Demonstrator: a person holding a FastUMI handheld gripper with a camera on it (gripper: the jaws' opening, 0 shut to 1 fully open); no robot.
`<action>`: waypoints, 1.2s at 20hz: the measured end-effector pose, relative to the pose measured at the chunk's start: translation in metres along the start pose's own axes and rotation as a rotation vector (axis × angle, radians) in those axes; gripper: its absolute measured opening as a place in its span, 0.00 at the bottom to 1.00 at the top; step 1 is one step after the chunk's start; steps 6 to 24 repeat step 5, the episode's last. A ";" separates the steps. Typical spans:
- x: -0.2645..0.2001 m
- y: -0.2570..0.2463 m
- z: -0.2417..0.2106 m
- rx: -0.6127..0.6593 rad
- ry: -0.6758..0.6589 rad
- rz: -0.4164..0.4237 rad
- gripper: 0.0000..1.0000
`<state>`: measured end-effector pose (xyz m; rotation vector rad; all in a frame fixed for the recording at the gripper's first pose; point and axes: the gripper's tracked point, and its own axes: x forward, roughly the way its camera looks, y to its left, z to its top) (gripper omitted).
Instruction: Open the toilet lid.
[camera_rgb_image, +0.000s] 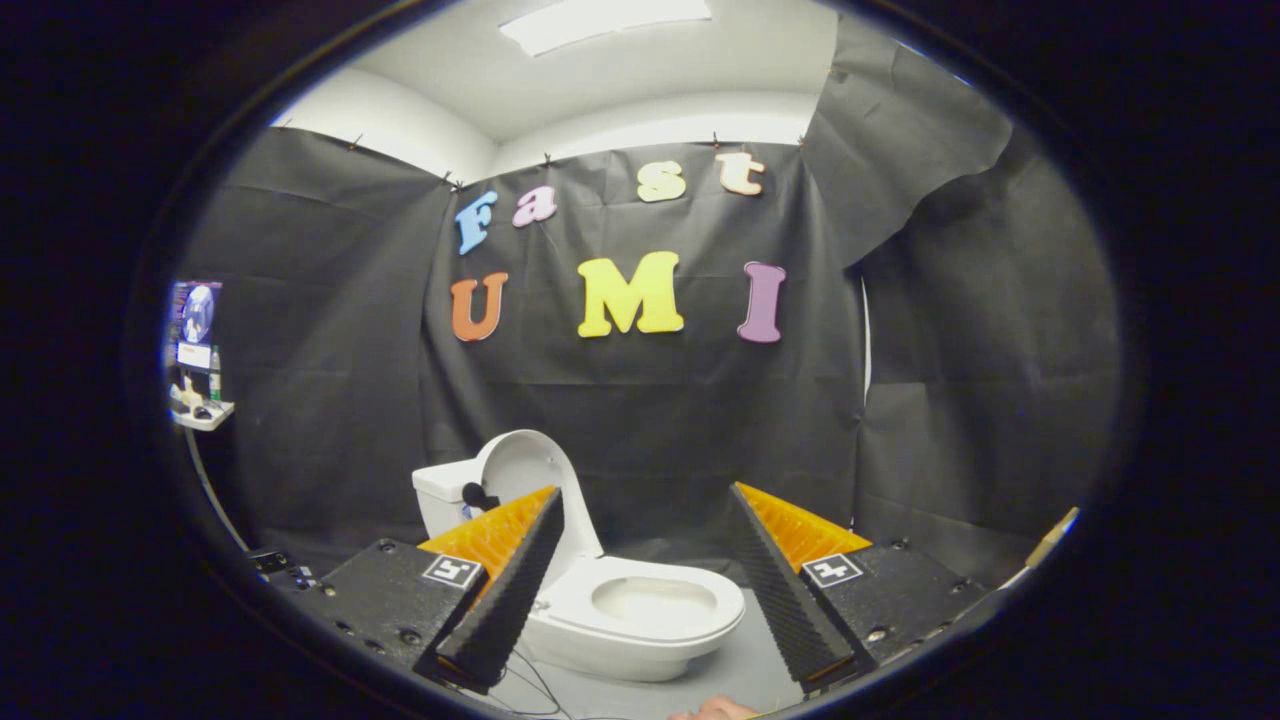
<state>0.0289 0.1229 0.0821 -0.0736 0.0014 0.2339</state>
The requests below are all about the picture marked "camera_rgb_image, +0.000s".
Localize black electronic device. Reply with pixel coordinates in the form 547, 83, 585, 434
248, 548, 319, 591

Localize white wall shelf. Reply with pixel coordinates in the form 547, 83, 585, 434
168, 398, 236, 432

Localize small cardboard box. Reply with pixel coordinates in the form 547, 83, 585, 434
1025, 507, 1081, 571

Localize white ceramic toilet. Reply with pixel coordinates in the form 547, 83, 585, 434
412, 458, 746, 683

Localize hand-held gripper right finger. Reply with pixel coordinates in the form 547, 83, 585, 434
722, 482, 1011, 696

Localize white toilet lid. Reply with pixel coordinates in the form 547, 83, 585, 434
462, 430, 605, 566

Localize black backdrop cloth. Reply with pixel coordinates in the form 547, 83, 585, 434
180, 10, 1121, 591

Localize thin black floor cables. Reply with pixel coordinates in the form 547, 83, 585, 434
498, 645, 573, 717

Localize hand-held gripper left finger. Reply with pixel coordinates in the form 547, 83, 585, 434
297, 486, 566, 696

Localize ceiling light panel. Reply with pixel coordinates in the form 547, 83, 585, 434
498, 0, 713, 57

